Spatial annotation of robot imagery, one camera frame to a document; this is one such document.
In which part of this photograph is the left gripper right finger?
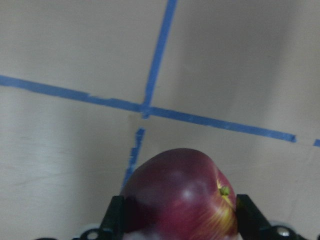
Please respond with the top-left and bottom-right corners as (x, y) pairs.
(236, 194), (271, 240)

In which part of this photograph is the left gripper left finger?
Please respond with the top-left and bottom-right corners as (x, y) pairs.
(99, 195), (125, 240)

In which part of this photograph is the dark red apple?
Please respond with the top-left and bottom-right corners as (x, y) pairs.
(121, 148), (239, 240)

